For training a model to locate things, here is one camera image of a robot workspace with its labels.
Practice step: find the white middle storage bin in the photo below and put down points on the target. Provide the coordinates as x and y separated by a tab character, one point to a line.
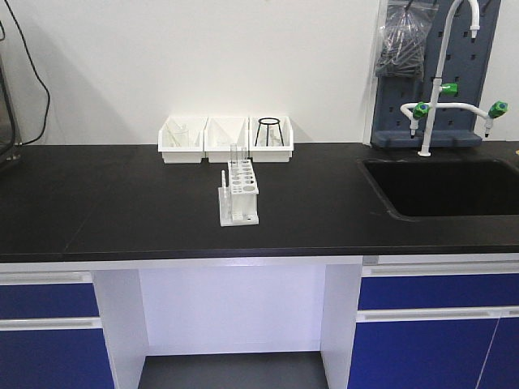
220	133

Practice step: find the white right storage bin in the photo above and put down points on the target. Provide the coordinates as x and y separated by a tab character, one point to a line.
274	152

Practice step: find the yellow green stirring rods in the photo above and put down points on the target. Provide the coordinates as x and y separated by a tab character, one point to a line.
172	131

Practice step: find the blue lower left drawer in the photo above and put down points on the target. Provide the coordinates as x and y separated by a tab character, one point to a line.
54	353

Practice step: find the glass-door cabinet appliance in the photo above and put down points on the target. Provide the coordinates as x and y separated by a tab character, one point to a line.
10	136

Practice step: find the clear test tube back right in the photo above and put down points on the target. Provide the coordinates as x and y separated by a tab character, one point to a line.
244	153

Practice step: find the blue upper left drawer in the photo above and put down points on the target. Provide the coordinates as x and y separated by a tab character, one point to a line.
48	297

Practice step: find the black sink basin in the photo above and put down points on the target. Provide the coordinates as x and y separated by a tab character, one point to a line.
439	189

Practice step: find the clear test tube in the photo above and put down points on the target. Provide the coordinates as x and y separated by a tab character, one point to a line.
244	153
234	156

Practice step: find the blue lower right drawer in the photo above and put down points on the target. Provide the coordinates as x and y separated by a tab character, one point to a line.
473	347

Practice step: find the clear plastic bag of pegs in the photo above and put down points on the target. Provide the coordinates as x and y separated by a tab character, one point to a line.
404	37

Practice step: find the white test tube rack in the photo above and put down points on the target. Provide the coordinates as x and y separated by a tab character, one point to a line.
238	195

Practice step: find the clear test tube back left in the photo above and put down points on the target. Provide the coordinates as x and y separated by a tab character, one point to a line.
234	156

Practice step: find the white storage bin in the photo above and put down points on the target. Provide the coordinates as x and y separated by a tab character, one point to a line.
191	139
220	133
274	152

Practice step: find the blue upper right drawer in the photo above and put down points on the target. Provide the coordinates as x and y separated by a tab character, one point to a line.
415	287

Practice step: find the grey pegboard drying rack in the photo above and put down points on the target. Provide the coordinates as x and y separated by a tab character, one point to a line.
465	66

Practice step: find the white lab faucet green knobs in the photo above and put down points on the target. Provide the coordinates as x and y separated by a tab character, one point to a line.
415	111

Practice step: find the black wire tripod stand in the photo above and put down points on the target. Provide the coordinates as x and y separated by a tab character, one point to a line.
267	123

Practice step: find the white left storage bin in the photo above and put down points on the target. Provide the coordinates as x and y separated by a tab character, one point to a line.
191	139

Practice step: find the blue drawer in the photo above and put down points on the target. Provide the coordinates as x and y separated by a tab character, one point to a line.
54	353
415	287
473	347
48	297

